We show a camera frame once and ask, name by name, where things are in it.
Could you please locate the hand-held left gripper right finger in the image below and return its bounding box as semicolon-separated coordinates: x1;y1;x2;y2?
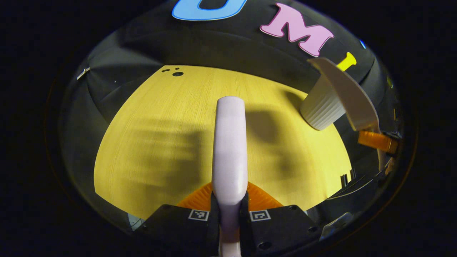
239;182;318;257

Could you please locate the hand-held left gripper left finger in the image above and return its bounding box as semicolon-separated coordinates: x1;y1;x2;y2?
137;182;220;257

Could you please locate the pale lilac plastic dustpan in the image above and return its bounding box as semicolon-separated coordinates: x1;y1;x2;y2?
307;57;380;132

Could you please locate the white ribbed garbage bin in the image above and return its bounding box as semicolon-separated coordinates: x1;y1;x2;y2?
300;77;347;131

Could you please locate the small white-handled broom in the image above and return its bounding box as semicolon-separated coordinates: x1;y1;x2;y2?
211;96;249;257

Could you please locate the yellow wooden desktop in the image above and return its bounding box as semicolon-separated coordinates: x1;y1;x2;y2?
94;65;352;220

